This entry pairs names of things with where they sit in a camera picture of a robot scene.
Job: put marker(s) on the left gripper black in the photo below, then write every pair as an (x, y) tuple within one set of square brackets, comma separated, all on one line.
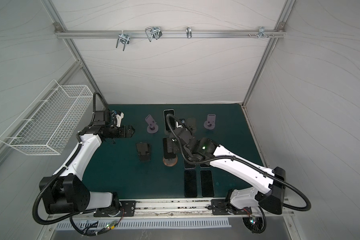
[(129, 133)]

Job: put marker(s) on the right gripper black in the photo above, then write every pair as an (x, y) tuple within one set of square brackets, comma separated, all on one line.
[(170, 144)]

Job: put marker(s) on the wooden round phone stand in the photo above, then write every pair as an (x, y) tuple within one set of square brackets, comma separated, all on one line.
[(170, 161)]

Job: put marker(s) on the lilac front phone stand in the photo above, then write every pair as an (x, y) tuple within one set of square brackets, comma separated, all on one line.
[(152, 127)]

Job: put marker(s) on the lilac phone stand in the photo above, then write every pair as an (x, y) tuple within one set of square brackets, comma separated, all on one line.
[(210, 123), (152, 127)]

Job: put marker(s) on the phone from lilac front stand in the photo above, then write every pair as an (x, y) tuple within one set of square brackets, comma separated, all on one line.
[(205, 166)]

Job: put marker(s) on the phone from lilac stand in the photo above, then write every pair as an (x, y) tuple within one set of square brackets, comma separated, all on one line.
[(190, 184), (205, 166)]

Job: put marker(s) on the phone from lilac back stand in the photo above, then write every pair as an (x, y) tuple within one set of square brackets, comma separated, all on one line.
[(190, 184)]

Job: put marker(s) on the phone from grey stand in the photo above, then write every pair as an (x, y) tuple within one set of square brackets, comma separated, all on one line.
[(207, 184)]

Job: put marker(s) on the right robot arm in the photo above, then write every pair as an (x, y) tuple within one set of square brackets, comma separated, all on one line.
[(268, 186)]

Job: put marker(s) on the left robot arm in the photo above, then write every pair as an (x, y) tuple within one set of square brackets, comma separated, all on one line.
[(64, 194)]

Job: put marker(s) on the grey round phone stand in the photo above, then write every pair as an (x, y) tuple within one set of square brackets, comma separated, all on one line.
[(191, 123)]

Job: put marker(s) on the lilac back phone stand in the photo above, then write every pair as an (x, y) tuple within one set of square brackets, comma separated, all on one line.
[(210, 123)]

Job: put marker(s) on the black phone stand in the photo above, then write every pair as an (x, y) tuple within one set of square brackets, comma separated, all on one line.
[(144, 151)]

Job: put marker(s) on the green table mat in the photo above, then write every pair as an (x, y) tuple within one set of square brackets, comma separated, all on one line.
[(115, 166)]

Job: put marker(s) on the metal clamp on crossbar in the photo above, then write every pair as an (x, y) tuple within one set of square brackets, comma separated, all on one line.
[(123, 40)]

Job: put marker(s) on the metal u-bolt on crossbar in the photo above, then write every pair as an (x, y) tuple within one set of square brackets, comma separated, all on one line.
[(153, 33)]

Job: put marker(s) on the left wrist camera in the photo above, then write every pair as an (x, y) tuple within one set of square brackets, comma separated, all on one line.
[(117, 118)]

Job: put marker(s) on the white wire basket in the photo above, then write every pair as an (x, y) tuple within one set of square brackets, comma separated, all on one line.
[(46, 125)]

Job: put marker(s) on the aluminium front rail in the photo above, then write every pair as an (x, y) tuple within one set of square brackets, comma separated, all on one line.
[(176, 209)]

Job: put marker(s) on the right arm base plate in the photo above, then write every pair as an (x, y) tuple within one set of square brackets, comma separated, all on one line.
[(223, 207)]

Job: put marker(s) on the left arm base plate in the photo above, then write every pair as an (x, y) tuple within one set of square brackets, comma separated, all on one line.
[(122, 208)]

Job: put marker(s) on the aluminium crossbar rail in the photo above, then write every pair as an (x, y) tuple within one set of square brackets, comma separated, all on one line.
[(167, 34)]

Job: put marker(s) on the white slotted cable duct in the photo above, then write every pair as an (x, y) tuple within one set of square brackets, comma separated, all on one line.
[(140, 224)]

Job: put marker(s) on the small metal bracket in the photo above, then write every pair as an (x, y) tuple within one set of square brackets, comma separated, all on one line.
[(189, 32)]

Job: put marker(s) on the metal bracket with bolts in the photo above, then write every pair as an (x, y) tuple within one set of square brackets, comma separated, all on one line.
[(261, 34)]

